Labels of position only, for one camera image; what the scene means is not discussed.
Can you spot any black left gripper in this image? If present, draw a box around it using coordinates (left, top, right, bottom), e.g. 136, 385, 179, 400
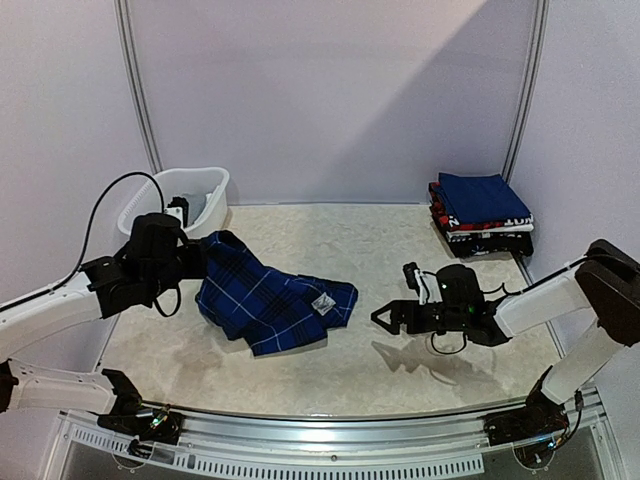
145, 238, 208, 300

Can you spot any blue plaid shirt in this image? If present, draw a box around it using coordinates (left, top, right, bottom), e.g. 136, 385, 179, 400
195, 230, 359, 357

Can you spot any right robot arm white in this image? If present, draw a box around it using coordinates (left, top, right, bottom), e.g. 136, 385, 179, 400
371, 239, 639, 436

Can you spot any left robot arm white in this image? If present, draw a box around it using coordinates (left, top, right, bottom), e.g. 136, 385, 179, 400
1, 213, 206, 434

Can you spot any white plastic laundry basket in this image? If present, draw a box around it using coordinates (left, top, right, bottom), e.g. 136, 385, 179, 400
117, 167, 230, 239

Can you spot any grey folded garment in basket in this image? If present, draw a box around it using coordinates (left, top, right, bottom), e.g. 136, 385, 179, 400
182, 192, 213, 227

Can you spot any red black folded garment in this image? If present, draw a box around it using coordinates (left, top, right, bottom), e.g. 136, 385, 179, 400
428, 182, 534, 231

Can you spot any white folded garment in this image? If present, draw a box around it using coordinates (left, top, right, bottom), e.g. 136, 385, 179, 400
444, 222, 534, 239

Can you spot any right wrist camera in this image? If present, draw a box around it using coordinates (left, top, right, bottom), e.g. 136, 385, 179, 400
402, 262, 440, 305

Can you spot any aluminium front rail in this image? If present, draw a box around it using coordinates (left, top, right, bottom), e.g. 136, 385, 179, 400
43, 387, 625, 479

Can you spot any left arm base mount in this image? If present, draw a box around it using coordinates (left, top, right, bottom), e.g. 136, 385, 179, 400
97, 405, 186, 459

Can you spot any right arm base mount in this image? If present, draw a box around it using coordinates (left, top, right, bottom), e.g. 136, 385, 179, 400
482, 390, 584, 470

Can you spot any left wall aluminium profile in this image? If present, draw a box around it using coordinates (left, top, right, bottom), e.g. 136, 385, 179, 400
114, 0, 164, 173

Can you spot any wall aluminium profile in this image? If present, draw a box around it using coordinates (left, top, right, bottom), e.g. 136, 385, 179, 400
114, 0, 164, 173
501, 0, 550, 184

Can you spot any right wall aluminium profile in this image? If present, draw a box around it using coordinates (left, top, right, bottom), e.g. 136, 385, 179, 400
501, 0, 550, 184

